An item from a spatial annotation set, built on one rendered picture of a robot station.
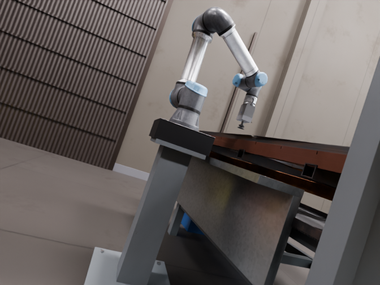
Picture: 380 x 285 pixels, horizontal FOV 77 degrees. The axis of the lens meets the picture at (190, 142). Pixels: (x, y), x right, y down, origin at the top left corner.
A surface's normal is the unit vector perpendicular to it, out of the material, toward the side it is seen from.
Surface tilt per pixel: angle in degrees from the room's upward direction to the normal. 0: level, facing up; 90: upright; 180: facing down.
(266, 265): 90
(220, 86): 90
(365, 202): 90
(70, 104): 90
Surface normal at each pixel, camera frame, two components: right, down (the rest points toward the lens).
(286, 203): -0.88, -0.32
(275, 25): 0.25, 0.05
